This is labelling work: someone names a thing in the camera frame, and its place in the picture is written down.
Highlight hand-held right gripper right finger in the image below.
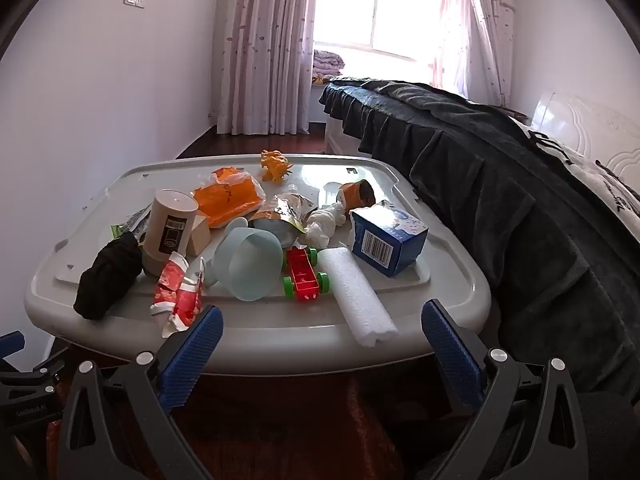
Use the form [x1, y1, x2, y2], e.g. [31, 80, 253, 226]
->
[421, 299, 590, 480]

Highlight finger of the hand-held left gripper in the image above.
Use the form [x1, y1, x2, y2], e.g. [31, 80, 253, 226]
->
[0, 357, 67, 390]
[0, 331, 26, 361]

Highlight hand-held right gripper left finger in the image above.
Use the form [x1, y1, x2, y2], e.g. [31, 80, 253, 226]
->
[57, 305, 224, 480]

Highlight orange white tube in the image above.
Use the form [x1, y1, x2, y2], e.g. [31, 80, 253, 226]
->
[150, 252, 203, 337]

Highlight white foam tube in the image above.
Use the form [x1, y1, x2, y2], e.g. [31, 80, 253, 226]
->
[317, 247, 399, 348]

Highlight black bottle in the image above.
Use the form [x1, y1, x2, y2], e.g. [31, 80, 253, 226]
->
[73, 232, 144, 321]

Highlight beige foam block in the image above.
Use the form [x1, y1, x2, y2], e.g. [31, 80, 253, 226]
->
[186, 214, 212, 256]

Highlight beige cylinder container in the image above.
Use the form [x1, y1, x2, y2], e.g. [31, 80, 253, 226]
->
[141, 189, 199, 277]

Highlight trash bin with orange bag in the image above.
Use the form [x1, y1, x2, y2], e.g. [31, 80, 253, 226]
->
[165, 360, 476, 480]

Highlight blue cardboard box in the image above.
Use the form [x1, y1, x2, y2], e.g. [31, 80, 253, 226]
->
[348, 203, 430, 278]

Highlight red toy car green wheels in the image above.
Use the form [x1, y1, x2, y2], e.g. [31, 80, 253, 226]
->
[282, 246, 329, 302]

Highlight green wrapper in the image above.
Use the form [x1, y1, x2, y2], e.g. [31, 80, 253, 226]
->
[110, 203, 153, 248]

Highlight orange snack bag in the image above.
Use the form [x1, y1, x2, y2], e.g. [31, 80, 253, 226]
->
[192, 166, 267, 229]

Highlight silver foil snack bag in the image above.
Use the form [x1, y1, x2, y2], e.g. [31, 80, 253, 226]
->
[248, 192, 316, 248]

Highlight white tissue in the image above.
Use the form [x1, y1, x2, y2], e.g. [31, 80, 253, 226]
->
[304, 201, 348, 248]

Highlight orange paper cup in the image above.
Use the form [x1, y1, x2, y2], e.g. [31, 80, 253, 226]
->
[338, 179, 377, 210]

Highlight yellow toy dinosaur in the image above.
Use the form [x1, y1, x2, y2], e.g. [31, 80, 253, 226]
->
[260, 150, 294, 183]

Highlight white bin lid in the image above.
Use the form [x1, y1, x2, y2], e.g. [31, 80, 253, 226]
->
[24, 154, 493, 376]

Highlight person's dark clothing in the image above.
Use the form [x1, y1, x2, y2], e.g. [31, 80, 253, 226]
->
[575, 390, 640, 480]

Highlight white printed pillow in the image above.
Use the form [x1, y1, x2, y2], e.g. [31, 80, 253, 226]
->
[515, 120, 640, 241]

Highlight white headboard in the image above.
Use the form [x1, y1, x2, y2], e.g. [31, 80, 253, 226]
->
[530, 91, 640, 171]

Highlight folded blankets stack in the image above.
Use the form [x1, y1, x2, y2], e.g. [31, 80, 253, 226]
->
[312, 50, 346, 78]

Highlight pink patterned curtain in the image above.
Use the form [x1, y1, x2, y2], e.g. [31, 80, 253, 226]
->
[210, 0, 321, 136]
[432, 0, 516, 108]

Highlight window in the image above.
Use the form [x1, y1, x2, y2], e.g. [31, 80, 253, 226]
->
[312, 0, 471, 63]

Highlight white bed frame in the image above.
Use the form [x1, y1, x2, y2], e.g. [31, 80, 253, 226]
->
[324, 110, 362, 157]

